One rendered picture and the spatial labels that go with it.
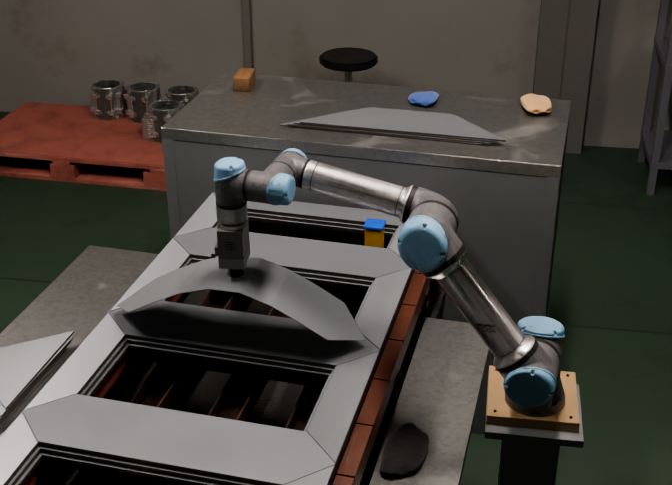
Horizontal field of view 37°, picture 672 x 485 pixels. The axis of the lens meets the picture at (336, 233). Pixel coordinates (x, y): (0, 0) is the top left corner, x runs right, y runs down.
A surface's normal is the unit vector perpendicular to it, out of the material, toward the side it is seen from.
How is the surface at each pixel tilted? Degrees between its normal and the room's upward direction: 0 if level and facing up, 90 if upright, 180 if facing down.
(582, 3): 90
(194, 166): 90
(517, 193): 90
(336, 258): 0
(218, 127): 0
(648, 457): 0
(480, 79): 90
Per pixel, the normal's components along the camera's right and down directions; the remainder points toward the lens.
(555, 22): -0.16, 0.45
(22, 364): 0.00, -0.89
